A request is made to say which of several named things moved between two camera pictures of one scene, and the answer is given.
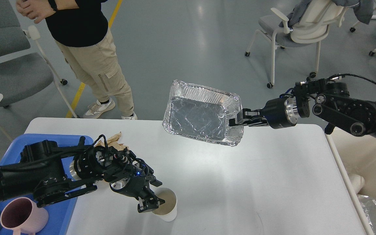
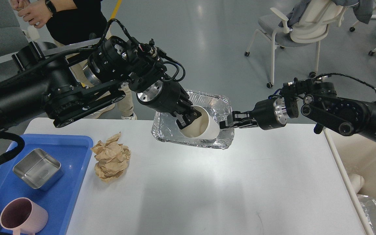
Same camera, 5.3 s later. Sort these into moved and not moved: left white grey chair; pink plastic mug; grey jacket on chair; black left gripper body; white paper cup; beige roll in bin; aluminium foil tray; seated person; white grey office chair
Moved: black left gripper body; white paper cup; aluminium foil tray
Not moved: white grey office chair; pink plastic mug; grey jacket on chair; seated person; beige roll in bin; left white grey chair
